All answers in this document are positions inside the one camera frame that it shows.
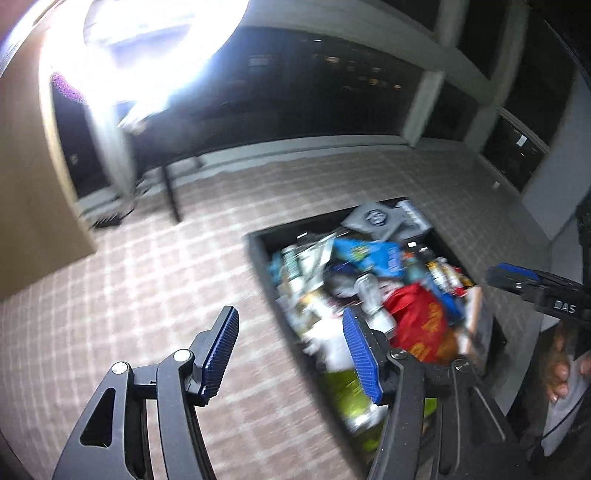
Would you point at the black storage tray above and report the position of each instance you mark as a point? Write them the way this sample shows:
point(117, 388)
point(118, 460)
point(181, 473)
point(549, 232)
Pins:
point(309, 289)

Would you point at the red fabric bag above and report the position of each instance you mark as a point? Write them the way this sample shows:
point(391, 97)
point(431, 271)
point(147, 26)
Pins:
point(422, 327)

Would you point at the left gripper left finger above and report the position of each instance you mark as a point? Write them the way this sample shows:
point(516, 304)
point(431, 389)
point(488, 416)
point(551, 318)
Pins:
point(110, 438)

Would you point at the ring light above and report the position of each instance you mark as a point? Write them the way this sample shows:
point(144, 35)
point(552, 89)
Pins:
point(137, 52)

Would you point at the blue snack packet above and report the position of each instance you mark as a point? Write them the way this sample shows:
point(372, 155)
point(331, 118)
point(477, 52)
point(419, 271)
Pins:
point(383, 259)

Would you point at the plaid woven mat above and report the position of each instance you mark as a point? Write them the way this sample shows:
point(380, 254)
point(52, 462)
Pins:
point(153, 285)

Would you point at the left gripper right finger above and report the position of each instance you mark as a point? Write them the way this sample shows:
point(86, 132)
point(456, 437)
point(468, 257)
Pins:
point(473, 438)

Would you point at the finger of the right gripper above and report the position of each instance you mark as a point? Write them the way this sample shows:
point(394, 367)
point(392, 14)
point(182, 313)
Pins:
point(511, 278)

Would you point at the grey pouch with logo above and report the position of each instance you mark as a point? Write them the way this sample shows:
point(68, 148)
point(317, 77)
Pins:
point(376, 220)

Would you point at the person's hand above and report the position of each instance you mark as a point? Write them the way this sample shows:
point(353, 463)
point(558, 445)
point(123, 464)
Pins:
point(558, 366)

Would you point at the black light tripod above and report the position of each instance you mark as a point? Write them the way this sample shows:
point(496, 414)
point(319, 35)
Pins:
point(157, 177)

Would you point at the yellow green shuttlecock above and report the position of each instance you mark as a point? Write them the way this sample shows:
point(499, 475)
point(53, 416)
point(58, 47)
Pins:
point(363, 419)

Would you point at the cardboard box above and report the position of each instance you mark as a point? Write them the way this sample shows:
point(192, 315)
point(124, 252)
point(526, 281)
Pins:
point(41, 231)

